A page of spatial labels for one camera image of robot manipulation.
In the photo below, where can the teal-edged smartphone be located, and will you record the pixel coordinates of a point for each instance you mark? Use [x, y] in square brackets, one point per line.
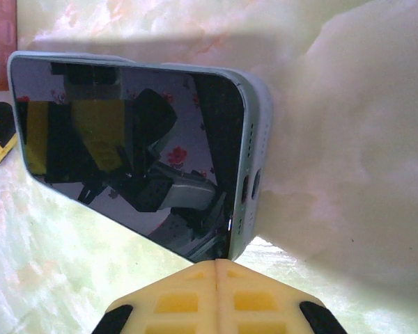
[125, 139]

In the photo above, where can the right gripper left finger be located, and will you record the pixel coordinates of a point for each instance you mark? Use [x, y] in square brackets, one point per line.
[181, 299]

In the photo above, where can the yellow black finger of the left gripper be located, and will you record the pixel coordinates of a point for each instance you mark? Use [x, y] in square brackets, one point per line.
[0, 116]

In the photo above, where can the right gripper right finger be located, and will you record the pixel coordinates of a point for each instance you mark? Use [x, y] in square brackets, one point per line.
[257, 299]

